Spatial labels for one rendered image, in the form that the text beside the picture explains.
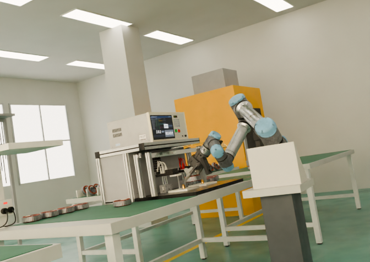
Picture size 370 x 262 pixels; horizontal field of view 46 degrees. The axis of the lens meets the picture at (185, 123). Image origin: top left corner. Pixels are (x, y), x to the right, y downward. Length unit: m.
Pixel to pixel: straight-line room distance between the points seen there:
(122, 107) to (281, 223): 5.02
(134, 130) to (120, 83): 4.22
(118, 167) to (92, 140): 8.04
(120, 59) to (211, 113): 1.74
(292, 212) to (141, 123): 1.17
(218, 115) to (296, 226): 4.40
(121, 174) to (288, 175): 1.14
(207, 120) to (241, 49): 2.31
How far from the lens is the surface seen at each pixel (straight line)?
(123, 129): 3.04
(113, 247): 2.03
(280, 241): 2.47
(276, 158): 2.37
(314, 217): 4.25
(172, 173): 2.87
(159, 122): 2.97
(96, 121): 10.84
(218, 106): 6.66
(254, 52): 8.50
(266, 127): 2.47
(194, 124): 6.88
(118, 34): 7.29
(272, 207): 2.44
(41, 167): 10.19
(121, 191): 2.93
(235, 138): 2.79
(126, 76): 7.09
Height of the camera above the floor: 0.98
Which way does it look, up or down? 5 degrees up
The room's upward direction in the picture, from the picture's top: 9 degrees counter-clockwise
